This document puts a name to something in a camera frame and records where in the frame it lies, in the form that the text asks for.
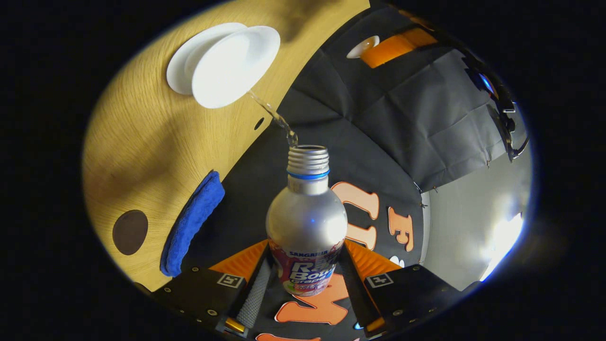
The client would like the blue towel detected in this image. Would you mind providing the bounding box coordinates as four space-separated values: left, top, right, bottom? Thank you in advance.
160 170 226 278

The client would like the silver water bottle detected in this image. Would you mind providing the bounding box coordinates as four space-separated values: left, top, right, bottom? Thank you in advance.
266 144 348 297

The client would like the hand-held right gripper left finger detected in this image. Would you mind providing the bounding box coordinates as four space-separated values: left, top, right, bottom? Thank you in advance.
151 239 274 338

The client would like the white saucer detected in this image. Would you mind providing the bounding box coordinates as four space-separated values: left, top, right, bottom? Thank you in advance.
166 22 249 95

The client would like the white teacup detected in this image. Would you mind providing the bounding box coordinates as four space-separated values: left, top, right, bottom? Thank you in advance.
191 26 281 109

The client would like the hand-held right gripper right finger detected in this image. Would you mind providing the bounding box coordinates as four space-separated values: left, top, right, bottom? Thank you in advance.
339 239 467 338

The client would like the white teacup lid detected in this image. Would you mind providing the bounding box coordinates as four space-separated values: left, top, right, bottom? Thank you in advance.
346 35 381 59

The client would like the dark brown round coaster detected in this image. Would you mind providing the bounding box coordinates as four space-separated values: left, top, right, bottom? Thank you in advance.
112 209 149 256

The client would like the ceiling light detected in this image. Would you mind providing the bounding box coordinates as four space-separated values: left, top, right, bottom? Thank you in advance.
478 211 526 282

